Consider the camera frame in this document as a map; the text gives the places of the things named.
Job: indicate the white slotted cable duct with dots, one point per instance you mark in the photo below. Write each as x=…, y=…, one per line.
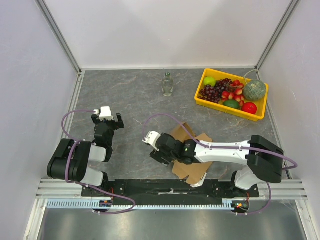
x=99, y=204

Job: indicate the brown cardboard box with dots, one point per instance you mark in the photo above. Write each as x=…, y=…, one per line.
x=193, y=173

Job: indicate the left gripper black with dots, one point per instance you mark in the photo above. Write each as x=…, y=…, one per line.
x=117, y=124

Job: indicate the yellow plastic tray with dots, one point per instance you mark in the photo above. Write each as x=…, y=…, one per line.
x=219, y=75

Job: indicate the netted green melon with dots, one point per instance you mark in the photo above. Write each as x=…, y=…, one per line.
x=254, y=90

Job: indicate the purple grape bunch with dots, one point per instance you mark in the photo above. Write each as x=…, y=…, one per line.
x=212, y=94

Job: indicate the red apple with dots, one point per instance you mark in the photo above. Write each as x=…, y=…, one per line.
x=249, y=107

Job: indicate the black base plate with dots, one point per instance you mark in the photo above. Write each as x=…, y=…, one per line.
x=174, y=192

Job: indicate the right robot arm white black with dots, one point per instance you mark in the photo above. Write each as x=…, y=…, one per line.
x=262, y=160

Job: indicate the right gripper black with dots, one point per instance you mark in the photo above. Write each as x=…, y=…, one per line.
x=158, y=155

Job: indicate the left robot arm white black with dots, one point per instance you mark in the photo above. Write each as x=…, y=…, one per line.
x=71, y=158

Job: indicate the small white packet blue label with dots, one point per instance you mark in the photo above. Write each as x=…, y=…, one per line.
x=199, y=183

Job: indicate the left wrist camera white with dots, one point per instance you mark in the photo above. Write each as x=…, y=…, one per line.
x=104, y=113

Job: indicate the green apple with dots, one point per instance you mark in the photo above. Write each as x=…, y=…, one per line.
x=209, y=80

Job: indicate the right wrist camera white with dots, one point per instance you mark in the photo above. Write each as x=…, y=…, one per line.
x=151, y=138

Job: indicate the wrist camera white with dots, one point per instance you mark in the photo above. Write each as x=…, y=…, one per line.
x=104, y=113
x=151, y=138

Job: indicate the clear glass bottle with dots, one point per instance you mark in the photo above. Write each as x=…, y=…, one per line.
x=167, y=85

